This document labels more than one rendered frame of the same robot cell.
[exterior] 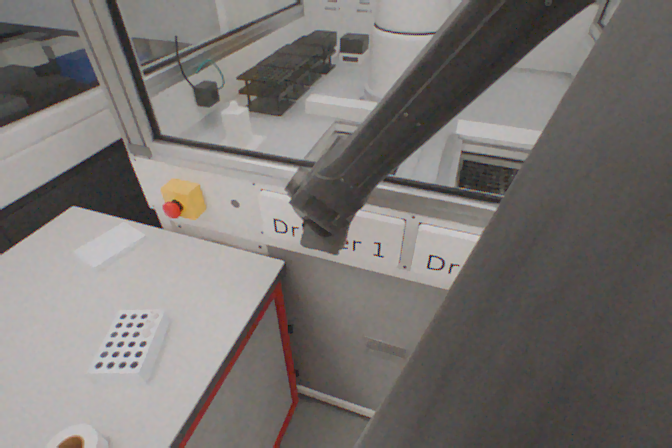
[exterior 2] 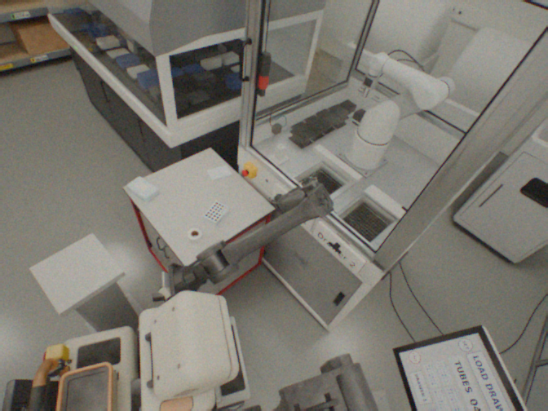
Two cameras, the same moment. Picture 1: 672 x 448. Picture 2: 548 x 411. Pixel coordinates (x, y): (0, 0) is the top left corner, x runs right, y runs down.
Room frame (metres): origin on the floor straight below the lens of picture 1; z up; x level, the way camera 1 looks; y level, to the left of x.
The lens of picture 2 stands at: (-0.46, -0.23, 2.11)
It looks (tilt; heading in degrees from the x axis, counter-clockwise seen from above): 50 degrees down; 19
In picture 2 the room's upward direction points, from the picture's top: 12 degrees clockwise
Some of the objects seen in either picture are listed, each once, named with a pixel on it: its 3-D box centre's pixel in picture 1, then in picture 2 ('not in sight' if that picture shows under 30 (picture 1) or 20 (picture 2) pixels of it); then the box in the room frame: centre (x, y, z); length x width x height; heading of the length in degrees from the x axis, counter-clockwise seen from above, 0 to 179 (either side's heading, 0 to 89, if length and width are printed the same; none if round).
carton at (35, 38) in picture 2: not in sight; (37, 33); (1.66, 3.70, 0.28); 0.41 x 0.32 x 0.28; 164
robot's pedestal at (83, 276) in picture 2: not in sight; (103, 302); (-0.23, 0.69, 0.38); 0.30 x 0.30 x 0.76; 74
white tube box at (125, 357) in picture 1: (132, 345); (216, 214); (0.36, 0.36, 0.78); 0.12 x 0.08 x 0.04; 1
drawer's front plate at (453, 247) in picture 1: (495, 266); (338, 246); (0.45, -0.28, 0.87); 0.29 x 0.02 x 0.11; 71
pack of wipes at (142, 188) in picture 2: not in sight; (143, 188); (0.27, 0.77, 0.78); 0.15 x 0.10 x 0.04; 85
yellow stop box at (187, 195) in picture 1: (182, 200); (249, 170); (0.65, 0.33, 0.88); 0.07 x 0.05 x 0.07; 71
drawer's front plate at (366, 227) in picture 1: (328, 228); (292, 205); (0.56, 0.02, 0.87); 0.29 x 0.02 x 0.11; 71
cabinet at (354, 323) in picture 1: (388, 248); (333, 219); (1.00, -0.19, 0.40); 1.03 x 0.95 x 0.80; 71
